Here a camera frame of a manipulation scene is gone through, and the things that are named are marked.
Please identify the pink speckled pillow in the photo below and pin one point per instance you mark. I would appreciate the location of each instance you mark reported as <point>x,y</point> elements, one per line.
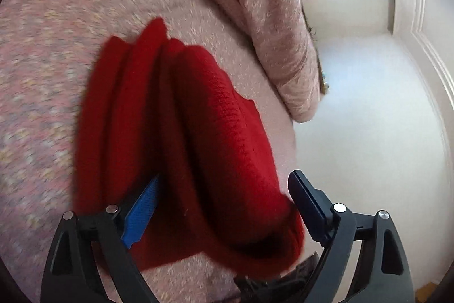
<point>269,23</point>

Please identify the pink floral bedsheet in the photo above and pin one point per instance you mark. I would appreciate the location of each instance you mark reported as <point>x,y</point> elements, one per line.
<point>53,40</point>

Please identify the red and black knitted garment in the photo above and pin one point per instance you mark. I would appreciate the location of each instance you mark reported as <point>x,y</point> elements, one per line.
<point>198,133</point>

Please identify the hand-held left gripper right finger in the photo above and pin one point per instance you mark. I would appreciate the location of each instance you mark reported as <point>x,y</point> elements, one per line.
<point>306,205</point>

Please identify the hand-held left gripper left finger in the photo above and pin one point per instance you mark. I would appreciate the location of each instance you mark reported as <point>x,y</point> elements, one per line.
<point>142,211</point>

